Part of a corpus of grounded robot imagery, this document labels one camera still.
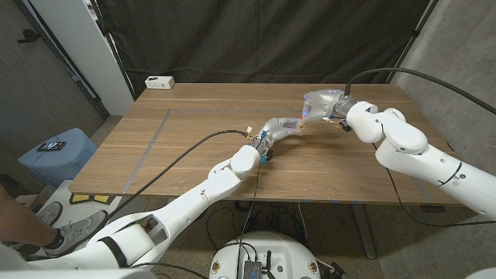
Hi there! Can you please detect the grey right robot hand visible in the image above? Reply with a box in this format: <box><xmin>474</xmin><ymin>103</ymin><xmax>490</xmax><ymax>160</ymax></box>
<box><xmin>300</xmin><ymin>88</ymin><xmax>357</xmax><ymax>126</ymax></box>

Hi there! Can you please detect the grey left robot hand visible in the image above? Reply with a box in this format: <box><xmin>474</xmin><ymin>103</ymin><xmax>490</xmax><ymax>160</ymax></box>
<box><xmin>253</xmin><ymin>117</ymin><xmax>304</xmax><ymax>154</ymax></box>

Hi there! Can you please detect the black backdrop curtain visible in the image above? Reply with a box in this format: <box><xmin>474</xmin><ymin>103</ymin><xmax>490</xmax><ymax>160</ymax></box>
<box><xmin>95</xmin><ymin>0</ymin><xmax>441</xmax><ymax>88</ymax></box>

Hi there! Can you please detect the black backdrop stand pole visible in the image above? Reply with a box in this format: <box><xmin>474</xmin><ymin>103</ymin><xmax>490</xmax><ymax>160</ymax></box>
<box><xmin>385</xmin><ymin>0</ymin><xmax>441</xmax><ymax>84</ymax></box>
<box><xmin>91</xmin><ymin>0</ymin><xmax>136</xmax><ymax>102</ymax></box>

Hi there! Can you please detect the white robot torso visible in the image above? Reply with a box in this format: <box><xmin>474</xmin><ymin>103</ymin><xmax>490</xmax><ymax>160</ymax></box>
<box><xmin>208</xmin><ymin>231</ymin><xmax>322</xmax><ymax>279</ymax></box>

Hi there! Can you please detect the white power strip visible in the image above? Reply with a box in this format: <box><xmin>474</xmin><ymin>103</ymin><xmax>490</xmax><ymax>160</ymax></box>
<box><xmin>145</xmin><ymin>75</ymin><xmax>176</xmax><ymax>91</ymax></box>

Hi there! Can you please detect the grey table leg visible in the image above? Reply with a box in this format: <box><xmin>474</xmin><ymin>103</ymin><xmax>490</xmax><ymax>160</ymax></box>
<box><xmin>350</xmin><ymin>203</ymin><xmax>377</xmax><ymax>260</ymax></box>

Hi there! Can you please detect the small grey electronics module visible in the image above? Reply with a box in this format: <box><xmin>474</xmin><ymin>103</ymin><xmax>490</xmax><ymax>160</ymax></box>
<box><xmin>243</xmin><ymin>260</ymin><xmax>265</xmax><ymax>279</ymax></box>

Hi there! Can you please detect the white floor mat yellow print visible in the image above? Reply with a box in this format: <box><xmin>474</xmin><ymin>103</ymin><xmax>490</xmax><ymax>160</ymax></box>
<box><xmin>36</xmin><ymin>180</ymin><xmax>150</xmax><ymax>233</ymax></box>

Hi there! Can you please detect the blue plastic bin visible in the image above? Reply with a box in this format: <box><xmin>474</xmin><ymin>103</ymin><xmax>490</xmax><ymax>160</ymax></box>
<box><xmin>17</xmin><ymin>127</ymin><xmax>98</xmax><ymax>189</ymax></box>

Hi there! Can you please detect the grey sneaker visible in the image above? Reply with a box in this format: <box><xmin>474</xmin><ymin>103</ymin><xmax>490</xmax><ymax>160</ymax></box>
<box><xmin>34</xmin><ymin>201</ymin><xmax>64</xmax><ymax>228</ymax></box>
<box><xmin>42</xmin><ymin>208</ymin><xmax>109</xmax><ymax>257</ymax></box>

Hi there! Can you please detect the person's bare leg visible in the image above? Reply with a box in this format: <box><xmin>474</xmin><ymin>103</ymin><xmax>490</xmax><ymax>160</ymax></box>
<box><xmin>0</xmin><ymin>184</ymin><xmax>65</xmax><ymax>249</ymax></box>

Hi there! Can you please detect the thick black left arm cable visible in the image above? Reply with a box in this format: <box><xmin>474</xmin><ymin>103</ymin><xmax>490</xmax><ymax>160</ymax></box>
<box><xmin>98</xmin><ymin>129</ymin><xmax>251</xmax><ymax>229</ymax></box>

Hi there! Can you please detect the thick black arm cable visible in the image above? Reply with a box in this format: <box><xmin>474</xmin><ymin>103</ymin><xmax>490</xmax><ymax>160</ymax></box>
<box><xmin>343</xmin><ymin>67</ymin><xmax>496</xmax><ymax>115</ymax></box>
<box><xmin>98</xmin><ymin>129</ymin><xmax>251</xmax><ymax>229</ymax></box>

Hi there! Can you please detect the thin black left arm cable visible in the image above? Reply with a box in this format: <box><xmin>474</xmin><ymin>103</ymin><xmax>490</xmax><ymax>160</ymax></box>
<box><xmin>235</xmin><ymin>158</ymin><xmax>264</xmax><ymax>279</ymax></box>

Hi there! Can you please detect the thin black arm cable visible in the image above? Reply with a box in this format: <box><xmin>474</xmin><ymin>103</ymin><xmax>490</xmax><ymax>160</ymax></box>
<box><xmin>371</xmin><ymin>143</ymin><xmax>496</xmax><ymax>228</ymax></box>
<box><xmin>235</xmin><ymin>158</ymin><xmax>264</xmax><ymax>279</ymax></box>

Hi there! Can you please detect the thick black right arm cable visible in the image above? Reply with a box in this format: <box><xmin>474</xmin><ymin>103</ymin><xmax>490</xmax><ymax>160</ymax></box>
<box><xmin>343</xmin><ymin>67</ymin><xmax>496</xmax><ymax>115</ymax></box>

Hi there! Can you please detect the white floor cable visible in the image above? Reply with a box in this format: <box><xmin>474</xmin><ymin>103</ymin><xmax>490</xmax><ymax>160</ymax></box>
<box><xmin>297</xmin><ymin>201</ymin><xmax>309</xmax><ymax>241</ymax></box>

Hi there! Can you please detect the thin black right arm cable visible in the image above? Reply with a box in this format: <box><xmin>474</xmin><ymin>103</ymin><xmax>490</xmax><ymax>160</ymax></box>
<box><xmin>371</xmin><ymin>143</ymin><xmax>496</xmax><ymax>228</ymax></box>

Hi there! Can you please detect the black door handle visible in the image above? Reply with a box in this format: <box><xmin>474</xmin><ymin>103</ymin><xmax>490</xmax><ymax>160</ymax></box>
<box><xmin>16</xmin><ymin>28</ymin><xmax>41</xmax><ymax>43</ymax></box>

